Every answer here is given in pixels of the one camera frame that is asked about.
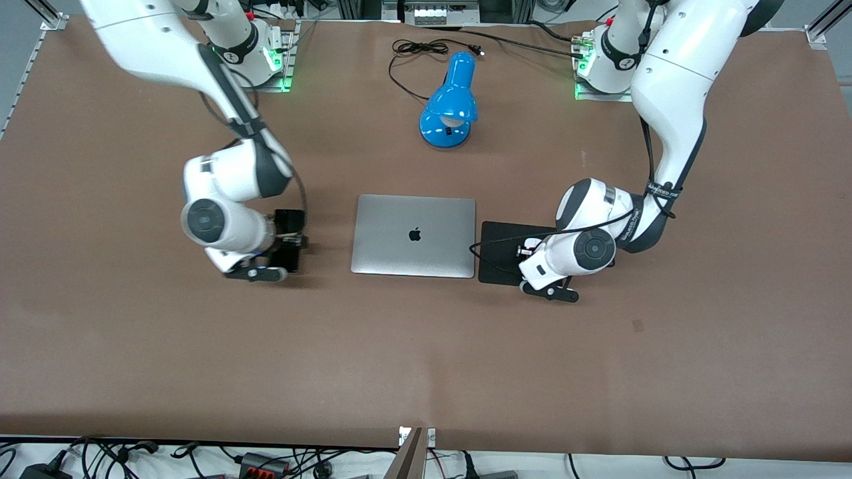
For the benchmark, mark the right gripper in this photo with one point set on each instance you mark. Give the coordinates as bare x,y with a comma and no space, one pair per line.
287,222

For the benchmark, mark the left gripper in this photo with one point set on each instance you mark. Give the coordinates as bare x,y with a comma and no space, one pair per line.
518,251

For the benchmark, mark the black smartphone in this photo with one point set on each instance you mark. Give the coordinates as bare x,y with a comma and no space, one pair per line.
287,223

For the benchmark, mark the black mouse pad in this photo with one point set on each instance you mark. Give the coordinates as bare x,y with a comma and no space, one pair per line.
499,263

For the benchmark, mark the silver closed laptop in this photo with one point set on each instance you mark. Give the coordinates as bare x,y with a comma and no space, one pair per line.
399,226

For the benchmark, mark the blue desk lamp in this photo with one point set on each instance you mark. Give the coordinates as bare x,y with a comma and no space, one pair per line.
452,100

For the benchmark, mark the black red connector block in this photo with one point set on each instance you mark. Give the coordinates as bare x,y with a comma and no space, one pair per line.
263,464

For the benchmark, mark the metal rack with sockets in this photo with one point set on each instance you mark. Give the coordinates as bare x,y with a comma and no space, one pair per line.
439,12

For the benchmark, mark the black power adapter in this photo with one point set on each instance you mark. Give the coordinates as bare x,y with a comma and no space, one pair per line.
43,472

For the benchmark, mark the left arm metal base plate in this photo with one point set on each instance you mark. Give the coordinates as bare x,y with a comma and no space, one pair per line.
602,96

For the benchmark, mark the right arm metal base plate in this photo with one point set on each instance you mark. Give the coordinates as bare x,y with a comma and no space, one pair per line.
283,73

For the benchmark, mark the small metal bracket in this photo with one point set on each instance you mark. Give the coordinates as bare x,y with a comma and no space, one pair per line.
431,437

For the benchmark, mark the brown angled post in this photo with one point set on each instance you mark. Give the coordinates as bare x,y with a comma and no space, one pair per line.
407,459

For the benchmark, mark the aluminium frame profile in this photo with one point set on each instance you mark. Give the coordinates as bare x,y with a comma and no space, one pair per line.
825,26
50,14

